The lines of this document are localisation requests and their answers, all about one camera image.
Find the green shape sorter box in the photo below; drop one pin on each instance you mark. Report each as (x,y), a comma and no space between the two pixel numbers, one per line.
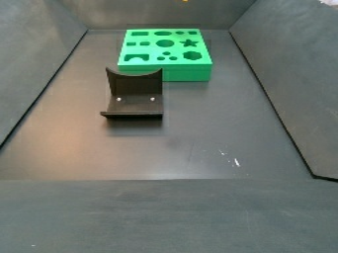
(175,50)

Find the black curved holder stand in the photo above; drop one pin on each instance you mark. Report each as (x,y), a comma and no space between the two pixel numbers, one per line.
(135,89)

